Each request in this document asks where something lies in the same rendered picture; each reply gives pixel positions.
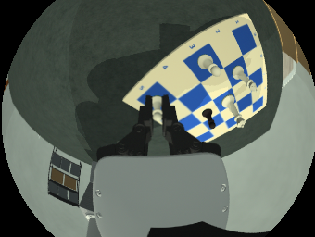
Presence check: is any blue and cream chessboard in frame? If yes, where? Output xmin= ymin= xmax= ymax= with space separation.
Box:
xmin=122 ymin=13 xmax=267 ymax=142

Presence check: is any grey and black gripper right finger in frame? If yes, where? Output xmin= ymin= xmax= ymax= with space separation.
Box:
xmin=161 ymin=94 xmax=221 ymax=156

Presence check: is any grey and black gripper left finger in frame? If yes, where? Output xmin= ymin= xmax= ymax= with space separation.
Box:
xmin=96 ymin=95 xmax=153 ymax=162

